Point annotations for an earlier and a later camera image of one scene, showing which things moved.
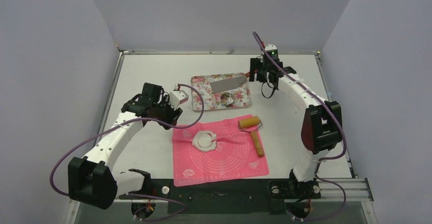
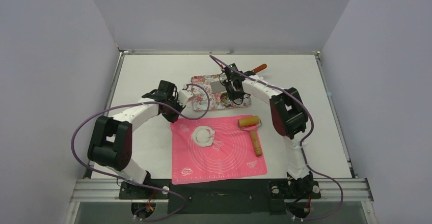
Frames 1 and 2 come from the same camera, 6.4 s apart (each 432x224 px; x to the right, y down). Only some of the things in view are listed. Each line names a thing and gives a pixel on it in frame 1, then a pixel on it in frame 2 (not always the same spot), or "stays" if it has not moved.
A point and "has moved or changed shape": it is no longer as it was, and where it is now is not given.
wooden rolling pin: (251, 124) stays
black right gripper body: (253, 70) -> (234, 89)
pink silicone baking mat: (234, 158) stays
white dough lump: (204, 140) has moved or changed shape
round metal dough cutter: (227, 100) stays
